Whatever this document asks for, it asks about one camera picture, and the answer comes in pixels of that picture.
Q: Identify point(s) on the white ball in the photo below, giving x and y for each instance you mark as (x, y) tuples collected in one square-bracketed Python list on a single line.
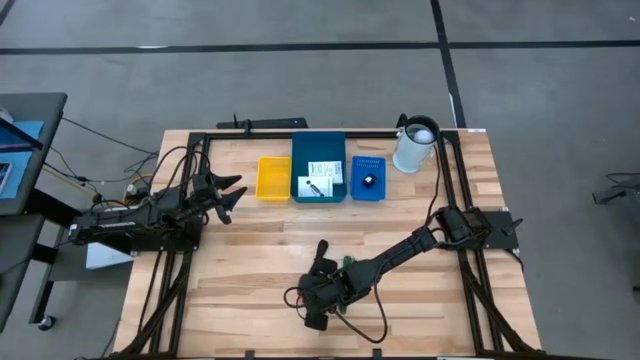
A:
[(423, 136)]

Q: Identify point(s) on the grey wheeled cart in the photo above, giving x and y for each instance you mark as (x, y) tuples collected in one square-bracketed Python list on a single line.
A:
[(15, 260)]

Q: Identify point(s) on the small black white adapter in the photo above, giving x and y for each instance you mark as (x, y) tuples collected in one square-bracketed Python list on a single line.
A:
[(369, 181)]

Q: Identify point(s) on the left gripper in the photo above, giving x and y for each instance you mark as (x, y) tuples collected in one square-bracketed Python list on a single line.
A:
[(205, 200)]

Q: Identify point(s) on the yellow slotted plastic basket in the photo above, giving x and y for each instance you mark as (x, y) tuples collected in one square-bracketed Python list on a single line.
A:
[(273, 180)]

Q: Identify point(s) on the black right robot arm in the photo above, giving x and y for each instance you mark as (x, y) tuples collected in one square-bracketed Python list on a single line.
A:
[(400, 250)]

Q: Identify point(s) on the black table frame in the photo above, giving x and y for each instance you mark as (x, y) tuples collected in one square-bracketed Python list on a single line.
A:
[(250, 135)]

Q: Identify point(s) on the black chair base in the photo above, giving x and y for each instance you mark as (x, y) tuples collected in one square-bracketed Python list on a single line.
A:
[(612, 192)]

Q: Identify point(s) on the white cylinder container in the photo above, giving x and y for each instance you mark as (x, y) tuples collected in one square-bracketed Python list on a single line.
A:
[(410, 155)]

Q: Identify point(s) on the blue sheet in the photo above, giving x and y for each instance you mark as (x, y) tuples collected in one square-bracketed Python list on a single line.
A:
[(25, 165)]

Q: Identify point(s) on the smartphone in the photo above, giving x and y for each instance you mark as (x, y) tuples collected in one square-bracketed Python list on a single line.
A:
[(4, 177)]

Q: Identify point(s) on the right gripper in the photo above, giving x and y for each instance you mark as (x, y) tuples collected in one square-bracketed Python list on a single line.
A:
[(325, 290)]

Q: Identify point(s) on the teal plastic bin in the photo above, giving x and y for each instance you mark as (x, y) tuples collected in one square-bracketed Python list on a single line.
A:
[(318, 147)]

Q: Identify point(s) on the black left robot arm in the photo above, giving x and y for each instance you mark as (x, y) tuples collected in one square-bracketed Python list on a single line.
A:
[(125, 222)]

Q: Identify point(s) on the blue slotted plastic basket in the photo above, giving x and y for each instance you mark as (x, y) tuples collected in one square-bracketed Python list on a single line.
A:
[(359, 192)]

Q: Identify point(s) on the grey desk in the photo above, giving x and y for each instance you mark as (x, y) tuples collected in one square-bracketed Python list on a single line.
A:
[(45, 110)]

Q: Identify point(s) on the black flat bar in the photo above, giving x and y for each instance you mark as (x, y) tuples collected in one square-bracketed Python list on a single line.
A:
[(275, 123)]

